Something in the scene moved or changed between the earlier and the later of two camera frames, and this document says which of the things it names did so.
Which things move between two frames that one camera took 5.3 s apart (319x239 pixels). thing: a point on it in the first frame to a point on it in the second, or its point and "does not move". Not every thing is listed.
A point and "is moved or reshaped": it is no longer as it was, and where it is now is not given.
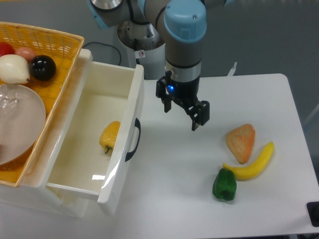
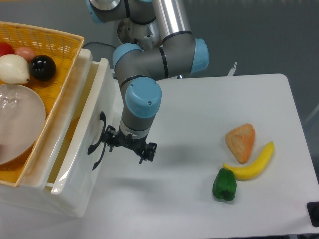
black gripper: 186,94 to 138,145
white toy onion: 14,69 does not move
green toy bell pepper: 224,186 does not move
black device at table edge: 313,207 does not move
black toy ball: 43,67 does not move
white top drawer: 99,150 is moved or reshaped
